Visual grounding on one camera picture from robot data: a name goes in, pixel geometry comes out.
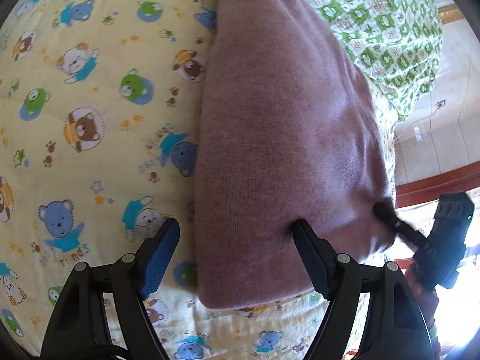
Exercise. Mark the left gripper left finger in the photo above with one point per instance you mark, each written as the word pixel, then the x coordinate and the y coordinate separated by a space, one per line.
pixel 100 313

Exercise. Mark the brown wooden bed frame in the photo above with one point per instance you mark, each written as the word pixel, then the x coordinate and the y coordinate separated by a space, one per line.
pixel 416 201

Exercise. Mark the gold framed landscape painting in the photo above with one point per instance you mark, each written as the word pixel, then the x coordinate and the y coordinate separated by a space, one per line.
pixel 450 13

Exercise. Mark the person's right hand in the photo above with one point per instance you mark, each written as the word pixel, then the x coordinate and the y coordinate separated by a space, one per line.
pixel 428 303

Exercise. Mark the green checkered quilt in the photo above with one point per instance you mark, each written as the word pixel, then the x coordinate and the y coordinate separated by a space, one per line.
pixel 397 44

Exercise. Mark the wall power socket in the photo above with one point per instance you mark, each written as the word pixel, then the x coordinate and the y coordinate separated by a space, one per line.
pixel 440 104

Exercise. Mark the purple knit sweater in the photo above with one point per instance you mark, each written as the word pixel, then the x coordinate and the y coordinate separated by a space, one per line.
pixel 288 131

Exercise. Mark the yellow cartoon bear bedsheet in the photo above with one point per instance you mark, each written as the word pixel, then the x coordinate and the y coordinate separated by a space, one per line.
pixel 101 106

